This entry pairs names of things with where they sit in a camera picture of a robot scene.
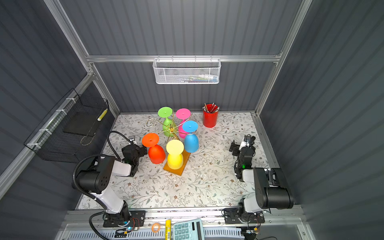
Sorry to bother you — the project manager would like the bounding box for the gold rack with wooden base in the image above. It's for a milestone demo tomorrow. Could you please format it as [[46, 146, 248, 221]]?
[[142, 121, 191, 176]]

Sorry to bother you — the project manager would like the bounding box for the pink wine glass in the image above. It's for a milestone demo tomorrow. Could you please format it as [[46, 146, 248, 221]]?
[[176, 108, 191, 139]]

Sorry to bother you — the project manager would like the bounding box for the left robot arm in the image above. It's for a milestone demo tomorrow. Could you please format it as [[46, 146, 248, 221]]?
[[72, 131, 148, 227]]

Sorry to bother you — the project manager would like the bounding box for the red-orange wine glass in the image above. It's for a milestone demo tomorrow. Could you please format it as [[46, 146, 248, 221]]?
[[142, 133, 166, 164]]

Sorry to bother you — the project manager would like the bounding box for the yellow wine glass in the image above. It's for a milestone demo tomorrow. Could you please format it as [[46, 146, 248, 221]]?
[[166, 140, 184, 170]]

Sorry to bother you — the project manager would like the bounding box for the green wine glass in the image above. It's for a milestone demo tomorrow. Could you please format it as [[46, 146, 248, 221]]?
[[158, 107, 176, 137]]

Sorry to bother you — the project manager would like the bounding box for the blue wine glass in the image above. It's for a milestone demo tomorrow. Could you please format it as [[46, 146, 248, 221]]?
[[183, 121, 199, 153]]

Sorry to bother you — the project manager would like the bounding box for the red pen cup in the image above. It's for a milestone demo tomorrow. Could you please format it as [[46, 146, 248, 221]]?
[[203, 103, 220, 128]]

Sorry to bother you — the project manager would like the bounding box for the orange rubber band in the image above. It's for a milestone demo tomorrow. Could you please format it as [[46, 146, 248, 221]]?
[[151, 223, 162, 233]]

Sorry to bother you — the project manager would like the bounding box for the yellow glue stick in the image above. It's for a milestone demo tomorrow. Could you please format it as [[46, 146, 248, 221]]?
[[165, 220, 172, 240]]

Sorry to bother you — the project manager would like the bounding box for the calculator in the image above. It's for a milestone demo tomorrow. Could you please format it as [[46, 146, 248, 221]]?
[[171, 219, 205, 240]]

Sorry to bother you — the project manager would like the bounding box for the black wire basket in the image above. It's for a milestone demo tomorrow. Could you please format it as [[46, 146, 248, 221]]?
[[24, 89, 109, 163]]

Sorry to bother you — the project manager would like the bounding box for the white wire mesh basket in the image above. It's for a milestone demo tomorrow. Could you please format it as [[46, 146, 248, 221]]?
[[153, 58, 222, 85]]

